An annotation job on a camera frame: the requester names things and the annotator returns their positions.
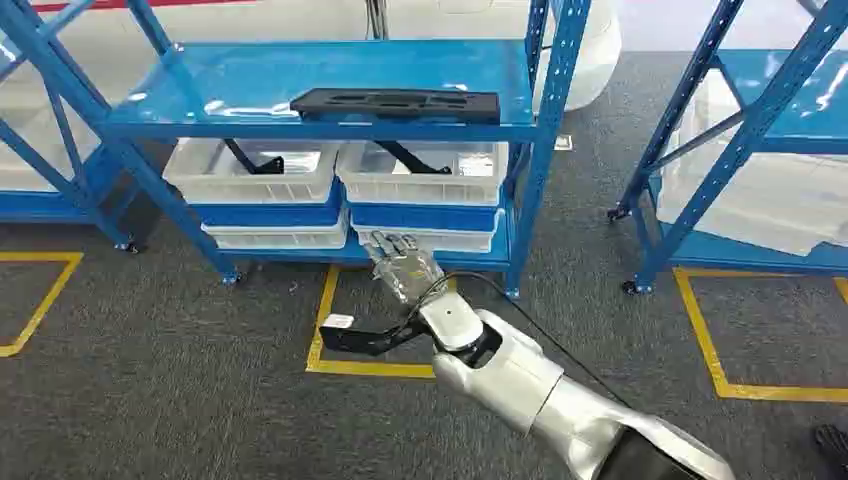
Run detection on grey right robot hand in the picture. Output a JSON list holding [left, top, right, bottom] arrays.
[[362, 231, 447, 307]]

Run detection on black foam panel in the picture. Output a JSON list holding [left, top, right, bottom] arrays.
[[290, 87, 502, 126]]

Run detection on blue plastic bin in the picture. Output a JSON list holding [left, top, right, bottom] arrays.
[[347, 197, 502, 234], [190, 180, 345, 230]]

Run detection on white plastic bin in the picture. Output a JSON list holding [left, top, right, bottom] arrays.
[[351, 209, 507, 255], [162, 138, 343, 206], [200, 209, 351, 252], [335, 140, 510, 208]]

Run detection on black bent part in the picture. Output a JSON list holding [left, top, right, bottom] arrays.
[[373, 140, 454, 176], [223, 138, 287, 176]]

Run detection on blue steel shelving rack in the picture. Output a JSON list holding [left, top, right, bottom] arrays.
[[0, 0, 144, 256], [606, 0, 848, 297], [0, 0, 594, 301]]

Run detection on white rounded machine shell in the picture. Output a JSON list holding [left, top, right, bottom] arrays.
[[529, 0, 624, 114]]

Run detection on clear plastic sheet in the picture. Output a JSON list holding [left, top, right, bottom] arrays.
[[655, 68, 848, 258], [0, 64, 102, 194]]

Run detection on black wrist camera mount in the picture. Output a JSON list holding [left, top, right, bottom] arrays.
[[319, 313, 432, 358]]

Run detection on grey hanging cables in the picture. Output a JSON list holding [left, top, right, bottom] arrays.
[[363, 0, 391, 40]]

